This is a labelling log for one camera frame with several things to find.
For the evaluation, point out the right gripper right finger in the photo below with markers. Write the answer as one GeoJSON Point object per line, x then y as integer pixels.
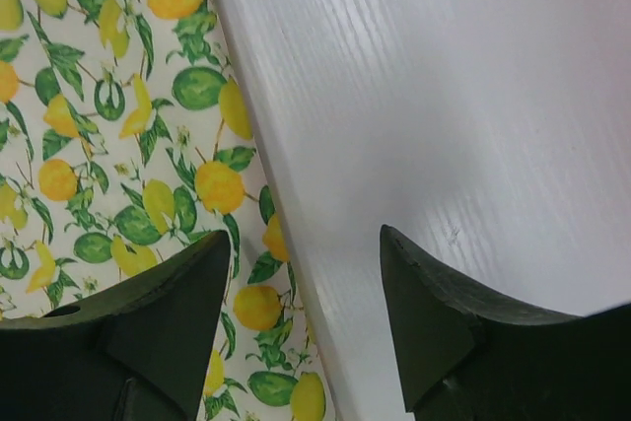
{"type": "Point", "coordinates": [465, 351]}

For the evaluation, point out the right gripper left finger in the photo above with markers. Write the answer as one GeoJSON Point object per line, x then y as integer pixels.
{"type": "Point", "coordinates": [138, 350]}

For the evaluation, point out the lemon print skirt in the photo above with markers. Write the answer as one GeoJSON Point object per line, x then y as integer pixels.
{"type": "Point", "coordinates": [124, 139]}

